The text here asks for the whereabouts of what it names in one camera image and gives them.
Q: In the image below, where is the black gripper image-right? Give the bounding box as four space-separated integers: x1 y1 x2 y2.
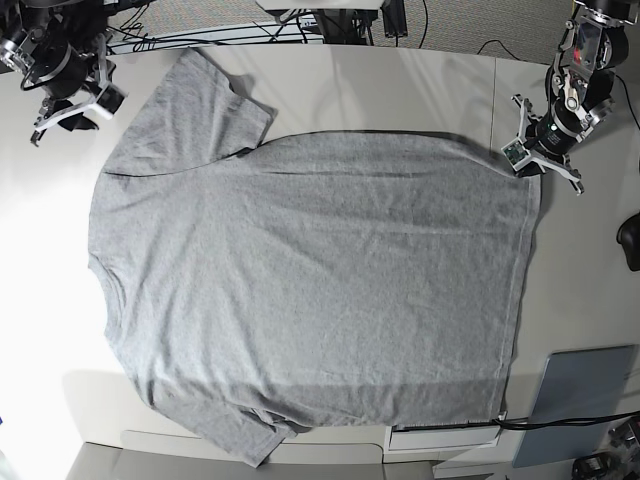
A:
512 94 598 196

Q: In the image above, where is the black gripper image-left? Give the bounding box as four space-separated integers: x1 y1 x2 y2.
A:
22 34 113 147

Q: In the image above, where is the grey T-shirt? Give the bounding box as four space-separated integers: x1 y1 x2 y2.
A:
88 50 541 467

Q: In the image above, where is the black computer mouse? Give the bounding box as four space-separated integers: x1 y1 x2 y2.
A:
616 213 640 272

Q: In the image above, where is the grey laptop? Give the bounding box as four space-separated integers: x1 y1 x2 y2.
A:
512 345 636 468

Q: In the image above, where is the black device bottom right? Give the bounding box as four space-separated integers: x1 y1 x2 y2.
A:
571 452 626 480

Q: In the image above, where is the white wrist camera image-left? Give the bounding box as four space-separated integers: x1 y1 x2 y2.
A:
95 85 126 119

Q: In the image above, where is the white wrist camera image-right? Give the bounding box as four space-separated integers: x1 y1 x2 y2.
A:
502 138 530 172

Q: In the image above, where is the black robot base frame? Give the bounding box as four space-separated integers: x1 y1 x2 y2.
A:
109 0 431 51

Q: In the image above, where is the black cable to laptop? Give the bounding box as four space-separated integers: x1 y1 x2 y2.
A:
492 412 640 431

